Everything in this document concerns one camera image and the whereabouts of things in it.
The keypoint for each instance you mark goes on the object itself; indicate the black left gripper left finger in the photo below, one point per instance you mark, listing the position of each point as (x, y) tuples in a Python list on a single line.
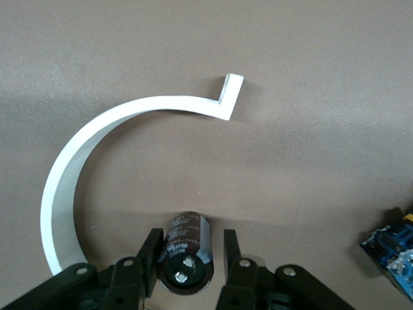
[(151, 252)]

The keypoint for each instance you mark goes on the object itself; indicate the large white arc bracket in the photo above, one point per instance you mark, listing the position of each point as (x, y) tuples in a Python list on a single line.
[(161, 105)]

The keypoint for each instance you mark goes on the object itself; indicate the orange-head blue push-button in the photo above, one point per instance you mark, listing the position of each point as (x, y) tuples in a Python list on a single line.
[(393, 248)]

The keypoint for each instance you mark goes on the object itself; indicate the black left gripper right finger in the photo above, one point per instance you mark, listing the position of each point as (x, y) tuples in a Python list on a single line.
[(232, 255)]

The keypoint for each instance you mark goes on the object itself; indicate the dark cylindrical capacitor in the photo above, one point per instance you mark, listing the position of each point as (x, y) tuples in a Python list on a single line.
[(184, 239)]

